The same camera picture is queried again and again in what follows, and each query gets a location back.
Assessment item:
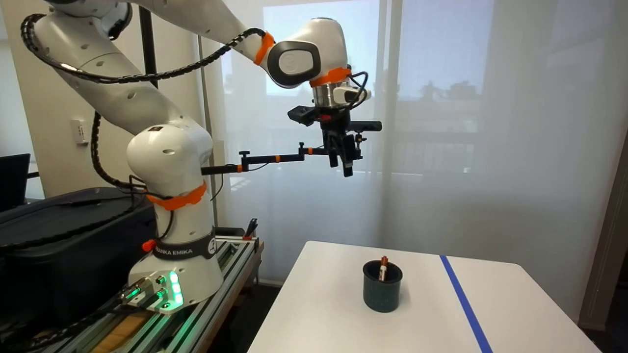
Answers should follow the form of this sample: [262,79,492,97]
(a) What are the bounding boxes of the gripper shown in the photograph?
[319,109,356,178]

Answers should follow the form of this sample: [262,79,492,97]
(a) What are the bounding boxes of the dark green cup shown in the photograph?
[363,260,403,313]

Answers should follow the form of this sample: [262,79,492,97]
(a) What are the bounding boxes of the white sheer curtain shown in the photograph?
[198,0,628,322]

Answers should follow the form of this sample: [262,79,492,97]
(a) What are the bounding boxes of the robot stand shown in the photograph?
[0,234,264,353]

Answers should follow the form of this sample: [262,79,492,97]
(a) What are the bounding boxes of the blue tape strip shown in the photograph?
[439,254,494,353]

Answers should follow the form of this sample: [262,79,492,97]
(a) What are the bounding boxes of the black storage case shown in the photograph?
[0,186,158,339]

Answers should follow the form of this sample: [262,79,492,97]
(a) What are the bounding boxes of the black monitor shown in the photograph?
[0,153,31,212]

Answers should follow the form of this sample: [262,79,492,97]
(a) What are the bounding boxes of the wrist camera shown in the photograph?
[288,105,321,127]

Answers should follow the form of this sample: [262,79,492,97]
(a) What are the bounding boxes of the camera on mount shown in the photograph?
[201,120,383,176]

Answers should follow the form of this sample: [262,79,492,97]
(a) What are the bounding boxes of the white wall switch plate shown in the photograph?
[70,119,89,145]

